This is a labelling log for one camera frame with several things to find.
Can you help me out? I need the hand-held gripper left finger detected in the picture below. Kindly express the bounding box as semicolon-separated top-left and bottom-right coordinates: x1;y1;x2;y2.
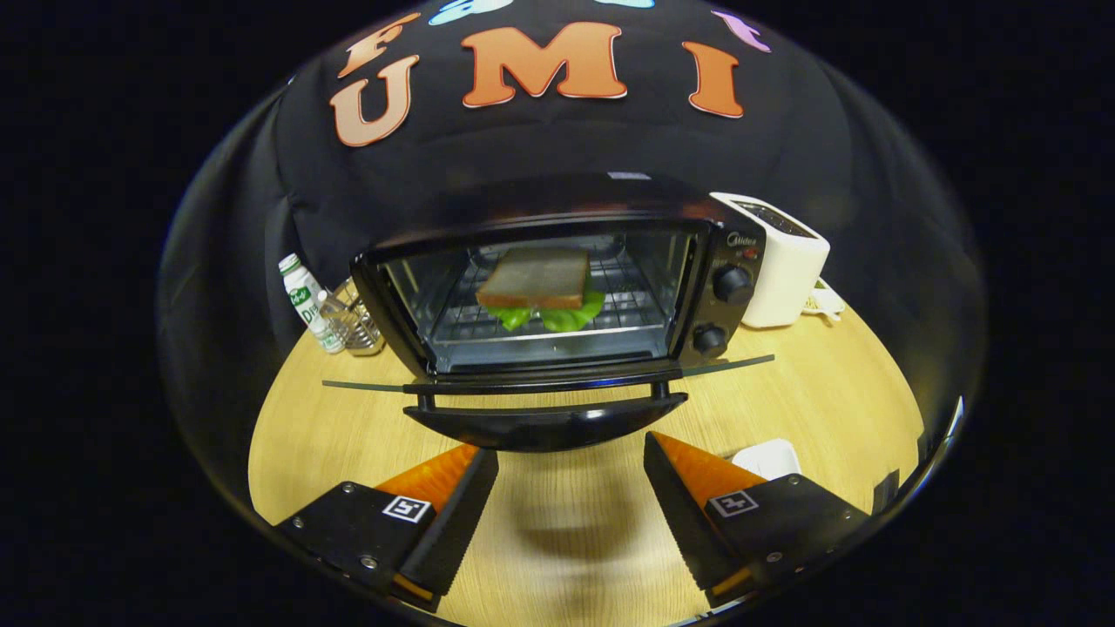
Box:
274;447;500;613

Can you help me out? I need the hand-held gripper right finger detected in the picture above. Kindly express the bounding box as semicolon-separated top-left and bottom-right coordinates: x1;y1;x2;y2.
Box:
643;431;872;610

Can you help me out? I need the black toaster oven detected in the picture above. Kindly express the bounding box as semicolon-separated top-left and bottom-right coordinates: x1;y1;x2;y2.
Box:
322;174;776;453

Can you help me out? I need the toast and lettuce sandwich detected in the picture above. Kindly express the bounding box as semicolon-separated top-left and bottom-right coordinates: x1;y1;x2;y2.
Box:
475;246;606;334

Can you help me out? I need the white bread toaster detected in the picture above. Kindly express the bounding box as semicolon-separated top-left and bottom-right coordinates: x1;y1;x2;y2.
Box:
710;192;830;329

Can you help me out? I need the white plastic tray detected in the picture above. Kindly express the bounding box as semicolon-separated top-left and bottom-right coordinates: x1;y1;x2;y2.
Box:
732;439;802;482

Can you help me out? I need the small white divided dish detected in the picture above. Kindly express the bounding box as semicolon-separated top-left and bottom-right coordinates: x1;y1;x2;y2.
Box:
806;279;847;320

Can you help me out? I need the white bottle green label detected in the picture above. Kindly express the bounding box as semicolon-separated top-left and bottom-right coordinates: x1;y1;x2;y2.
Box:
279;253;345;354

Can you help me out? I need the black backdrop cloth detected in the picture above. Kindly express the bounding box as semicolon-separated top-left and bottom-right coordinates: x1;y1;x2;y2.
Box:
157;0;990;497

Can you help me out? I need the metal wire rack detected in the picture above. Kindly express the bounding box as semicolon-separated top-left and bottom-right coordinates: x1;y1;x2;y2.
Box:
318;279;386;357

